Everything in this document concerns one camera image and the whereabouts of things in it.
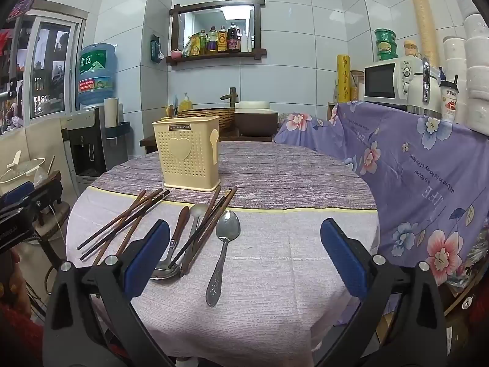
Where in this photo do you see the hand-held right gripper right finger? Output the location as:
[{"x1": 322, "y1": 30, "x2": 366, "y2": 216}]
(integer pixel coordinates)
[{"x1": 312, "y1": 218, "x2": 448, "y2": 367}]

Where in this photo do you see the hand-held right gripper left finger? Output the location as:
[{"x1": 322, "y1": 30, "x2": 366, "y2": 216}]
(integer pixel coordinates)
[{"x1": 42, "y1": 220, "x2": 180, "y2": 367}]

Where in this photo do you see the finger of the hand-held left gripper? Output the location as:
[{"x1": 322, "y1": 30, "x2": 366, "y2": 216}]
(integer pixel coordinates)
[
  {"x1": 0, "y1": 181, "x2": 36, "y2": 209},
  {"x1": 21, "y1": 180, "x2": 64, "y2": 221}
]

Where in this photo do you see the brown wooden chopstick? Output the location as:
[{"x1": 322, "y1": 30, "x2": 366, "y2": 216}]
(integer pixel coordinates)
[
  {"x1": 179, "y1": 188, "x2": 234, "y2": 276},
  {"x1": 79, "y1": 189, "x2": 165, "y2": 261},
  {"x1": 77, "y1": 189, "x2": 147, "y2": 251},
  {"x1": 92, "y1": 190, "x2": 171, "y2": 267},
  {"x1": 114, "y1": 206, "x2": 154, "y2": 258},
  {"x1": 190, "y1": 185, "x2": 222, "y2": 239}
]

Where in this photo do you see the spoon with wooden handle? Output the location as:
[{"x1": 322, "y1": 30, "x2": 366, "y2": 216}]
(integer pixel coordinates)
[{"x1": 150, "y1": 205, "x2": 191, "y2": 280}]

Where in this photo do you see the plain steel spoon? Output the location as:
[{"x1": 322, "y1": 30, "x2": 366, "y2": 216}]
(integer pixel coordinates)
[{"x1": 179, "y1": 203, "x2": 209, "y2": 276}]

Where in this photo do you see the dark chopstick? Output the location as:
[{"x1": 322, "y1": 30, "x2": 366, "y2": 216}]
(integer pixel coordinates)
[{"x1": 167, "y1": 186, "x2": 238, "y2": 270}]

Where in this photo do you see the steel spoon with patterned handle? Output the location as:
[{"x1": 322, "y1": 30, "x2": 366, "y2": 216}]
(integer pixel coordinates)
[{"x1": 205, "y1": 210, "x2": 241, "y2": 308}]

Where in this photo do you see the cream plastic utensil holder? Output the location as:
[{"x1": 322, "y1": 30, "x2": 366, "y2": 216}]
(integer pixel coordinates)
[{"x1": 152, "y1": 116, "x2": 221, "y2": 192}]

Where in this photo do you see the person's left forearm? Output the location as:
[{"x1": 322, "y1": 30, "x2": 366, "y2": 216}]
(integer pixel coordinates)
[{"x1": 0, "y1": 302, "x2": 46, "y2": 367}]

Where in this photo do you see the person's left hand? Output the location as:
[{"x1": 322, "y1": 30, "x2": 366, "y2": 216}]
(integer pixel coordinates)
[{"x1": 0, "y1": 247, "x2": 29, "y2": 314}]

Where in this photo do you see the glass pot lid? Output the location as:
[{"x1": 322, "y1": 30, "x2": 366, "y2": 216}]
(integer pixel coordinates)
[{"x1": 0, "y1": 151, "x2": 50, "y2": 195}]

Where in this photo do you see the wooden stool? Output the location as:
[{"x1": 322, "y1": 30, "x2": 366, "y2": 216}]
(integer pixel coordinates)
[{"x1": 32, "y1": 170, "x2": 73, "y2": 272}]

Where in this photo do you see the water dispenser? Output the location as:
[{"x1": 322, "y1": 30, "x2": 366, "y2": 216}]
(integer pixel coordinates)
[{"x1": 63, "y1": 105, "x2": 128, "y2": 184}]

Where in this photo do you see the purple floral cloth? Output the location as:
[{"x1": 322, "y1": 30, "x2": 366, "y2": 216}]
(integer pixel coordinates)
[{"x1": 274, "y1": 99, "x2": 489, "y2": 287}]

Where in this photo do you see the blue water jug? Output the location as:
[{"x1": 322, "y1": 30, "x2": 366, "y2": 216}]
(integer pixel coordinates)
[{"x1": 77, "y1": 43, "x2": 116, "y2": 108}]

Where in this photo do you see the wicker basket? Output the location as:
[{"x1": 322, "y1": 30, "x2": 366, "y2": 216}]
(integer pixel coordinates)
[{"x1": 178, "y1": 107, "x2": 235, "y2": 125}]

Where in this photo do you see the white and brown pot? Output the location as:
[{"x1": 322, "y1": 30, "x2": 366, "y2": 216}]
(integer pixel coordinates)
[{"x1": 234, "y1": 100, "x2": 279, "y2": 137}]

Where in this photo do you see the yellow wrapped roll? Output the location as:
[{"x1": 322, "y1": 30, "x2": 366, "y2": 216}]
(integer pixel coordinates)
[{"x1": 336, "y1": 54, "x2": 351, "y2": 103}]

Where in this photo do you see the white microwave oven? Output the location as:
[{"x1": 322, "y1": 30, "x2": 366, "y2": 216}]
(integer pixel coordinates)
[{"x1": 363, "y1": 55, "x2": 425, "y2": 109}]

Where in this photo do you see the bamboo faucet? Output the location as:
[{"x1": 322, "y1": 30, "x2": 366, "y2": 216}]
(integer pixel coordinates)
[{"x1": 220, "y1": 87, "x2": 241, "y2": 108}]

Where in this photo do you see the white thermos kettle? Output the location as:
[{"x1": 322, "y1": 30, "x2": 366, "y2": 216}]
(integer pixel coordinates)
[{"x1": 407, "y1": 57, "x2": 444, "y2": 117}]

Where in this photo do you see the milk tea cup with straw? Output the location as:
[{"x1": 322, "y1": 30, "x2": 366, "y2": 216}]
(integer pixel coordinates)
[{"x1": 439, "y1": 73, "x2": 461, "y2": 124}]

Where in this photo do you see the wooden framed mirror shelf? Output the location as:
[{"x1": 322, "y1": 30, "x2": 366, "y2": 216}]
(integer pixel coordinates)
[{"x1": 165, "y1": 0, "x2": 267, "y2": 66}]

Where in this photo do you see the green instant noodle bowl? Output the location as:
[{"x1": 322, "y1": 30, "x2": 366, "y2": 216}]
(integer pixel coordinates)
[
  {"x1": 374, "y1": 28, "x2": 398, "y2": 44},
  {"x1": 376, "y1": 42, "x2": 399, "y2": 62}
]

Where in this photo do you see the dark sauce bottle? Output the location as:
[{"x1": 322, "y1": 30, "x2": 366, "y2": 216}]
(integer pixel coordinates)
[{"x1": 227, "y1": 22, "x2": 241, "y2": 53}]

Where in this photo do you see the stack of white bowls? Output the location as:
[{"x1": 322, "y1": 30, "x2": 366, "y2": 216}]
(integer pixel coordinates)
[{"x1": 462, "y1": 0, "x2": 489, "y2": 136}]

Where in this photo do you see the tall stack of paper cups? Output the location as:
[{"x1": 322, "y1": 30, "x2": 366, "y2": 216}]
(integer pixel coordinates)
[{"x1": 408, "y1": 0, "x2": 440, "y2": 69}]

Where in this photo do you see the window with white frame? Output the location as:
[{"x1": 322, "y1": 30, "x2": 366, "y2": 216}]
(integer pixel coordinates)
[{"x1": 23, "y1": 9, "x2": 86, "y2": 125}]

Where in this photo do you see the green wall tissue holder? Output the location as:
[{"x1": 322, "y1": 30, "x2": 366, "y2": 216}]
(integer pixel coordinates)
[{"x1": 149, "y1": 34, "x2": 162, "y2": 64}]

